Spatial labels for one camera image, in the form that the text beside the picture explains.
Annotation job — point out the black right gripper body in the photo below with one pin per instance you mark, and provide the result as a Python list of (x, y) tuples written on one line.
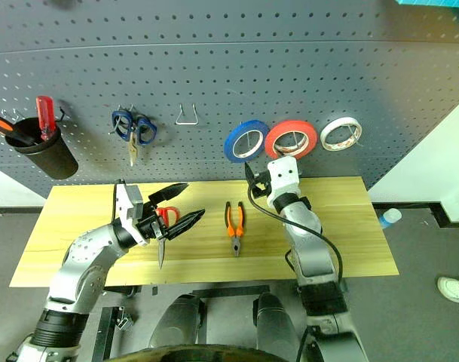
[(262, 186)]

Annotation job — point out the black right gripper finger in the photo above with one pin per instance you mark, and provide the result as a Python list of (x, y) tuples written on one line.
[(250, 175)]

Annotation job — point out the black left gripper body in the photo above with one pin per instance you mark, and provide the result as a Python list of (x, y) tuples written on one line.
[(148, 222)]

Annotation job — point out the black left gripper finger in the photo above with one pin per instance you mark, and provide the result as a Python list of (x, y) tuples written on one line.
[(167, 194), (184, 226)]

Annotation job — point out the orange black pliers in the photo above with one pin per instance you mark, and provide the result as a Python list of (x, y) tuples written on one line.
[(234, 235)]

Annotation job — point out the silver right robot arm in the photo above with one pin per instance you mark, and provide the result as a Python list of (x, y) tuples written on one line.
[(312, 256)]

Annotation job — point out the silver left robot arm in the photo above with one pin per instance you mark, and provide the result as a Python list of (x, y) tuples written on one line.
[(82, 264)]

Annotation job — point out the blue tape roll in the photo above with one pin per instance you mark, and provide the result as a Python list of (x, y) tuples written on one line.
[(231, 141)]

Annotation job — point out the red tape roll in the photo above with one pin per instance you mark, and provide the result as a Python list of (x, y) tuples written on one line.
[(274, 132)]

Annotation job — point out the white tape roll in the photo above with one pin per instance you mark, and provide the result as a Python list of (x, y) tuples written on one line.
[(327, 128)]

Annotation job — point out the grey metal pegboard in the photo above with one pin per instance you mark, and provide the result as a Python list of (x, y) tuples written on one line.
[(229, 75)]

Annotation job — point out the dark rounded shape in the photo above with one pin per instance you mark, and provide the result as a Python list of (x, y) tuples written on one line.
[(276, 324), (176, 324)]

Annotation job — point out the black cup holder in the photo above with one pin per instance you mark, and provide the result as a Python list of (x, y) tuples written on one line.
[(52, 158)]

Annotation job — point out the dark curved rim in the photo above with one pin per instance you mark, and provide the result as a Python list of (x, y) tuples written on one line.
[(199, 354)]

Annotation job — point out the clear bottle blue cap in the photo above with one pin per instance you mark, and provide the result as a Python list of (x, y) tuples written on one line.
[(389, 218)]

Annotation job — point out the white shoe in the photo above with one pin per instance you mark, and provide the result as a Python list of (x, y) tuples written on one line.
[(455, 290)]

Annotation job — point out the teal foam block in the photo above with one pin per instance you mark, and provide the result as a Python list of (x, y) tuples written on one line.
[(432, 3)]

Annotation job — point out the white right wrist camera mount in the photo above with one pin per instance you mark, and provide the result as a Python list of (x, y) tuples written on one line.
[(285, 177)]

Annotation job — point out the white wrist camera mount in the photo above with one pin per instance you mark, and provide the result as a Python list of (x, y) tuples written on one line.
[(285, 177), (121, 203)]

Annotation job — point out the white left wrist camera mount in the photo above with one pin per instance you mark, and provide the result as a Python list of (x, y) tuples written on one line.
[(121, 203)]

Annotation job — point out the black metal table frame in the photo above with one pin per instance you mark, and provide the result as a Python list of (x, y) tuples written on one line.
[(233, 291)]

